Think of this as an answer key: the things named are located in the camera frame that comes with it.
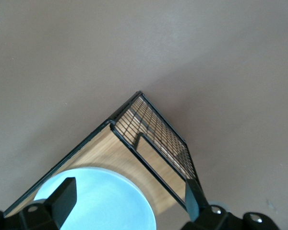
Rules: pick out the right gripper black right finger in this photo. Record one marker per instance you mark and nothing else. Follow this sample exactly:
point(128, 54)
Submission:
point(196, 203)

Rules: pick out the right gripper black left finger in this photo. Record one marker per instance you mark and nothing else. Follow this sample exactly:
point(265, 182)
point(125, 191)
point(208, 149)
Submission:
point(60, 206)

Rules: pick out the light blue round plate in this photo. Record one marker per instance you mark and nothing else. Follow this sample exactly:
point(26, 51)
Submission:
point(105, 203)

